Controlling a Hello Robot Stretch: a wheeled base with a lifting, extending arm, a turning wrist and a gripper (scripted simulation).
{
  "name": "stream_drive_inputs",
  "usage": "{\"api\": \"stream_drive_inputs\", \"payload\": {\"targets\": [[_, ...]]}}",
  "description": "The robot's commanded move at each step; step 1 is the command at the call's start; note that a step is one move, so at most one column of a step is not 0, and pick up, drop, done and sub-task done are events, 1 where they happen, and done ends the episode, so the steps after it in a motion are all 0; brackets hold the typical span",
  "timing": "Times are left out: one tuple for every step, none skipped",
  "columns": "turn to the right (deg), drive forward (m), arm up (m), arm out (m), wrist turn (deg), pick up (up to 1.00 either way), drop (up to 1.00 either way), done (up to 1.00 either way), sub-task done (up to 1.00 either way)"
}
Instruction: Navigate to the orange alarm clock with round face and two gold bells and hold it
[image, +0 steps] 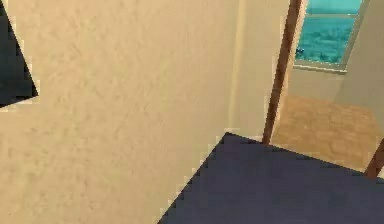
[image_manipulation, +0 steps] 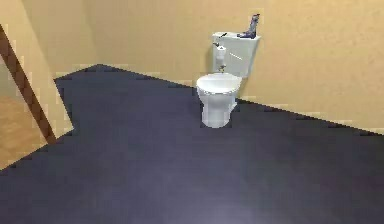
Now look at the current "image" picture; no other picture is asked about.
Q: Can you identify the white framed window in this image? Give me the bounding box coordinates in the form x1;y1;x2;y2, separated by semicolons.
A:
293;0;371;73

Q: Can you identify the brown wooden door frame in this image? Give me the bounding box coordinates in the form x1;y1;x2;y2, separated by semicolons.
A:
261;0;384;181

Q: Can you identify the black framed wall picture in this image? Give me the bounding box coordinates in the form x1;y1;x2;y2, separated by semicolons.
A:
0;0;40;109

